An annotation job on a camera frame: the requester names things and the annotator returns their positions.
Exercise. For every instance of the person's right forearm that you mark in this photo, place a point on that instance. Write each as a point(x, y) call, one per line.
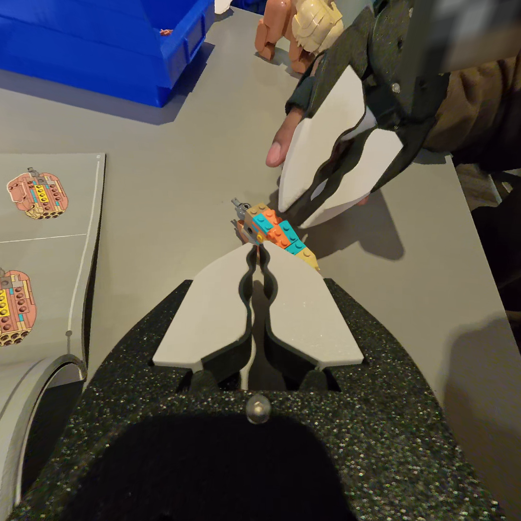
point(480, 114)

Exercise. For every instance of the blue plastic bin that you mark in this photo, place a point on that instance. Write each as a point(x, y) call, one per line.
point(101, 40)

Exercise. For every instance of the grey desk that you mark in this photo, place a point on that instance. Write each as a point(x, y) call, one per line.
point(183, 163)

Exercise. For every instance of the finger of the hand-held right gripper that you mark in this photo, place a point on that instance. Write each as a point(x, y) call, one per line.
point(366, 171)
point(321, 134)

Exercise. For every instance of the person's right hand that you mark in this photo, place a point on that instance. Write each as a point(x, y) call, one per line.
point(281, 146)

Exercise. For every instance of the grey instruction booklet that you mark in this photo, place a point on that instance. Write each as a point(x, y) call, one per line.
point(49, 252)

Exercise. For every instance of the white crumpled paper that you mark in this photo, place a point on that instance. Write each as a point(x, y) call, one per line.
point(222, 6)

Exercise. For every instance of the colourful toy brick assembly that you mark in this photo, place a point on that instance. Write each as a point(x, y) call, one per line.
point(260, 222)

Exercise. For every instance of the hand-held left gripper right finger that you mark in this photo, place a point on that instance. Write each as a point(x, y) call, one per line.
point(309, 321)

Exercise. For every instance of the brown toy brick animal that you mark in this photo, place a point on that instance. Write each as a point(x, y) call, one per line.
point(313, 28)

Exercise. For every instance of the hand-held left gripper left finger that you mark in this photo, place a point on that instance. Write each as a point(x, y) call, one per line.
point(207, 321)

